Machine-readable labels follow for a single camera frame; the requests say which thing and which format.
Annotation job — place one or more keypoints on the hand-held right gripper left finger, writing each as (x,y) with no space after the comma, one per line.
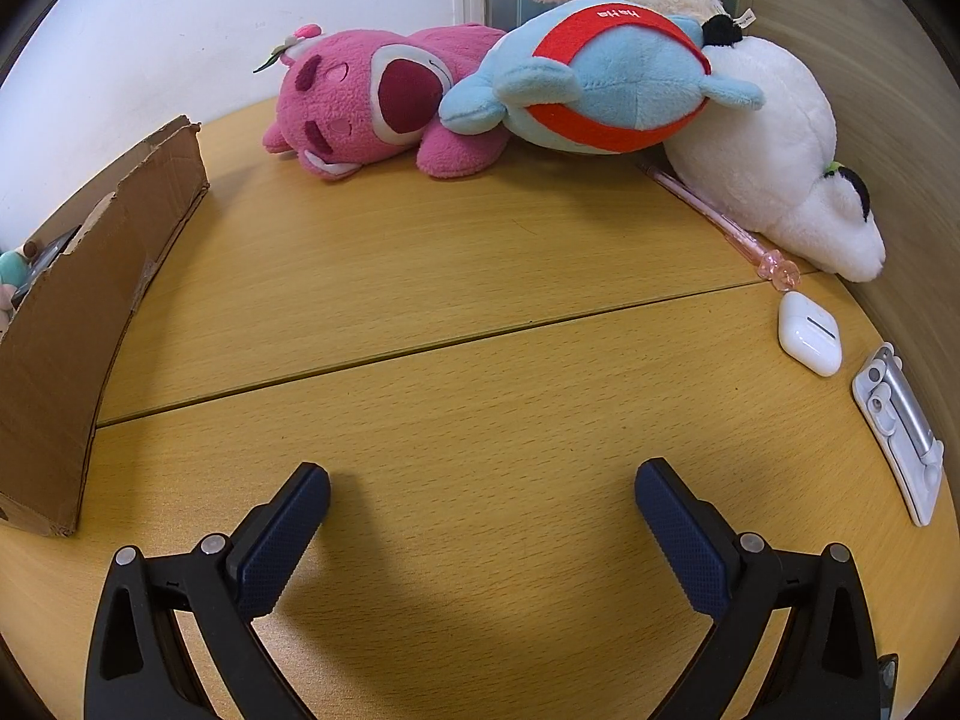
(281,540)

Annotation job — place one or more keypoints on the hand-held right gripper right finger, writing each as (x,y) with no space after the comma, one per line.
(686,540)

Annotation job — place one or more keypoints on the brown cardboard box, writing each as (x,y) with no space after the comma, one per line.
(75,315)

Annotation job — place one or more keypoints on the wooden desktop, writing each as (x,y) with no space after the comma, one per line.
(450,405)

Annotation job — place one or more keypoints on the white earbuds case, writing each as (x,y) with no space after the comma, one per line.
(806,337)

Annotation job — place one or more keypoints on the white and silver phone stand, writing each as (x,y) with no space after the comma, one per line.
(904,435)

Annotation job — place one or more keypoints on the pink transparent pen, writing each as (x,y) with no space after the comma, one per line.
(720,221)

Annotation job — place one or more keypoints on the black rectangular box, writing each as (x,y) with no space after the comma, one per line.
(54,249)

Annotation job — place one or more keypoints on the teal plush pig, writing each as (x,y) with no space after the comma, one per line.
(11,266)

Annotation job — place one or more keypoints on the white plush animal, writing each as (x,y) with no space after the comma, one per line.
(772,142)

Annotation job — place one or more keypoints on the pink plush bear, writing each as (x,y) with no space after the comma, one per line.
(360,97)

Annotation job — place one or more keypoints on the blue plush with red band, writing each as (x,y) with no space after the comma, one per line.
(600,82)

